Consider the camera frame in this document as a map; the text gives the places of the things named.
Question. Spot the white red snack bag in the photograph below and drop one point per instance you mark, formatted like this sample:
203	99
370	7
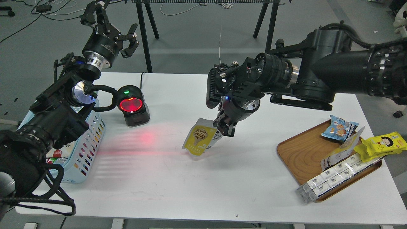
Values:
60	156

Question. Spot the yellow nut snack pouch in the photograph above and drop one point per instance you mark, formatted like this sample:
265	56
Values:
202	136

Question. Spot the white yellow standing pouch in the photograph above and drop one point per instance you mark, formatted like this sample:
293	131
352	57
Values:
341	152

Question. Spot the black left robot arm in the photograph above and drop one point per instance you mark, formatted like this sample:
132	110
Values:
60	114

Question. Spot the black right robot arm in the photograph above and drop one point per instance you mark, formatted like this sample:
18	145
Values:
332	59

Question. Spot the round wooden tray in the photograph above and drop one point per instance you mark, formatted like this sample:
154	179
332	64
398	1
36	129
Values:
302	153

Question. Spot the long clear biscuit pack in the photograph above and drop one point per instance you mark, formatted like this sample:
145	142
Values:
336	178

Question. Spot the light blue plastic basket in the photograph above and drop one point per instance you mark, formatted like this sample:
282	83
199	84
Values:
79	164

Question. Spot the black barcode scanner red window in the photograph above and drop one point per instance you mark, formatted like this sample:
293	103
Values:
131	103

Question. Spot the yellow cartoon snack bag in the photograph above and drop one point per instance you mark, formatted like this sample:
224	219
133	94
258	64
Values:
379	146

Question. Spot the blue snack packet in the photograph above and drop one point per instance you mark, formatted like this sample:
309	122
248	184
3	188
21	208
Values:
339	129

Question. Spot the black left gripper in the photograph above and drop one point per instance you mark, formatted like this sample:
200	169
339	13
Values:
106	41

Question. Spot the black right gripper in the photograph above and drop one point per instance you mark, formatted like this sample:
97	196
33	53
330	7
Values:
233	110

